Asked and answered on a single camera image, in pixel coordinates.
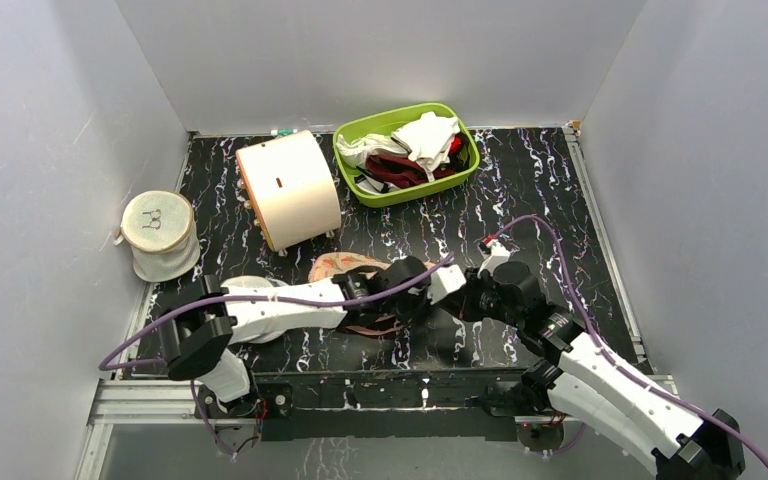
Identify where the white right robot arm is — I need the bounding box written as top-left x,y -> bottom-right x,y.
440,261 -> 746,479

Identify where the cream toy washing machine drum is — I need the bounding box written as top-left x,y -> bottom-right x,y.
235,130 -> 342,256

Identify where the dark red garment in basket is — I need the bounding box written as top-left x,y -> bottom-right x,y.
355,156 -> 457,194

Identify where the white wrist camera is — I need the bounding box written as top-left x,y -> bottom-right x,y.
479,236 -> 511,274
427,264 -> 466,305

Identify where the floral mesh laundry bag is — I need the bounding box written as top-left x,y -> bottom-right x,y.
308,252 -> 433,336

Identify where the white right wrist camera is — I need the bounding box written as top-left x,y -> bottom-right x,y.
479,236 -> 511,274

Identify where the green plastic basket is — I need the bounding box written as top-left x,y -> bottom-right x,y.
333,103 -> 481,208

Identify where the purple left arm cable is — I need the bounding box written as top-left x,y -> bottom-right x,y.
97,251 -> 457,372

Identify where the white cloth in basket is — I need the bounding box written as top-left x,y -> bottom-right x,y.
391,112 -> 461,181

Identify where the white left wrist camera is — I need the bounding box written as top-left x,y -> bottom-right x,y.
427,264 -> 466,305

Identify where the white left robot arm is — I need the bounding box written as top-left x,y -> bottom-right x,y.
157,255 -> 464,416

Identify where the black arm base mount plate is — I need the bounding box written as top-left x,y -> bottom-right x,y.
195,369 -> 569,450

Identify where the white cylindrical mesh laundry bag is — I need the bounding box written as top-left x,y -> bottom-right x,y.
114,190 -> 200,283

